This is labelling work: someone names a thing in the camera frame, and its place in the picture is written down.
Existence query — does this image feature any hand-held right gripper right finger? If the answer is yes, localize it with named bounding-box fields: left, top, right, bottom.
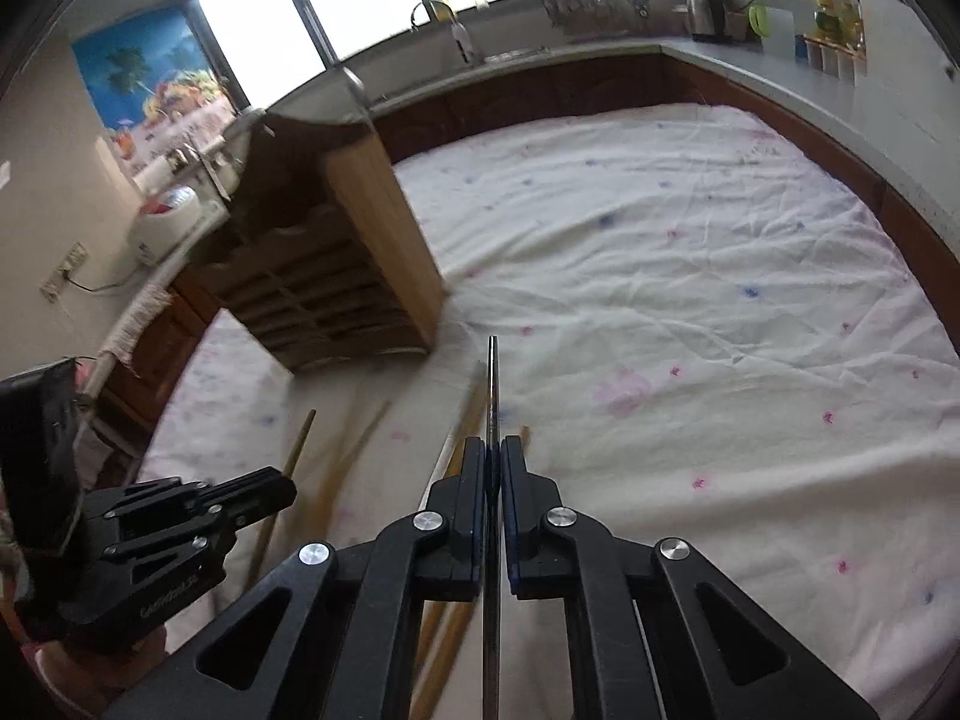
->
left=499, top=435, right=882, bottom=720

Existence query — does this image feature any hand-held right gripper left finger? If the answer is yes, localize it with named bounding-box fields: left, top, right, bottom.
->
left=97, top=436, right=490, bottom=720

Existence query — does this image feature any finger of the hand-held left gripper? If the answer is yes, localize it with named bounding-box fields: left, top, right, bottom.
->
left=45, top=523, right=241, bottom=646
left=79, top=467, right=299, bottom=541

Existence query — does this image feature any steel table knife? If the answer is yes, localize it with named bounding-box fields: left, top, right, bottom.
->
left=480, top=334, right=502, bottom=720

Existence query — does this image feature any wooden utensil holder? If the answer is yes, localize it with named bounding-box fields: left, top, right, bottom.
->
left=180, top=111, right=445, bottom=374

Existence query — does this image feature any white lace cloth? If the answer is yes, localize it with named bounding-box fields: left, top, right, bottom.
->
left=103, top=283, right=179, bottom=377

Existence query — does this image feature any white rice cooker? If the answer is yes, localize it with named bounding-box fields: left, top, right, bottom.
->
left=126, top=186, right=205, bottom=269

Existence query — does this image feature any kitchen window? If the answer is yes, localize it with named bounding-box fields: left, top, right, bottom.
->
left=196, top=0, right=721, bottom=87

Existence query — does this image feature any kitchen sink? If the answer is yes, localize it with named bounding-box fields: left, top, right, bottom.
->
left=480, top=45, right=554, bottom=65

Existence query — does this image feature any chrome faucet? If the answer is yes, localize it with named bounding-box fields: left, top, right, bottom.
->
left=409, top=2, right=482, bottom=66

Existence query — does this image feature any metal dish rack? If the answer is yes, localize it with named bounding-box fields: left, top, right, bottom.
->
left=536, top=0, right=655, bottom=40

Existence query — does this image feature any steel electric kettle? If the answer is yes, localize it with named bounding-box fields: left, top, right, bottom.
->
left=685, top=0, right=728, bottom=44

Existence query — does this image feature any spice jar rack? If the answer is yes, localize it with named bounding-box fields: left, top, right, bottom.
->
left=801, top=0, right=869, bottom=80

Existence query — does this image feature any wall socket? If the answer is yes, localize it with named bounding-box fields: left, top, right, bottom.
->
left=40, top=242, right=89, bottom=303

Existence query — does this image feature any tropical wall poster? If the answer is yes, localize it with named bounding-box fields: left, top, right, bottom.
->
left=71, top=6, right=232, bottom=175

